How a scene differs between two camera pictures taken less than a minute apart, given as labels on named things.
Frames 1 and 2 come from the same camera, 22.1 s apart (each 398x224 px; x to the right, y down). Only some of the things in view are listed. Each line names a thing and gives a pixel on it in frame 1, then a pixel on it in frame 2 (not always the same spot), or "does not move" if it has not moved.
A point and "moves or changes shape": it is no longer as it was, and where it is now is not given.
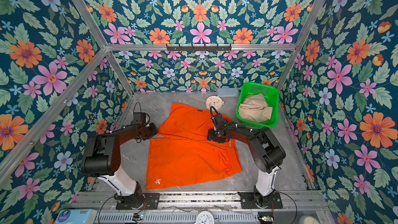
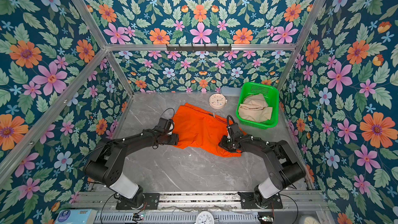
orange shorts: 186,155 moves or changes shape
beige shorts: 255,108 does not move
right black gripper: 210,136 -> 223,143
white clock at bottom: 204,217 does not move
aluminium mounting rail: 200,200 does not move
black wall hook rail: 199,48 does not move
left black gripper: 153,131 -> 175,138
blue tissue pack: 76,216 does not move
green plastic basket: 272,96 does not move
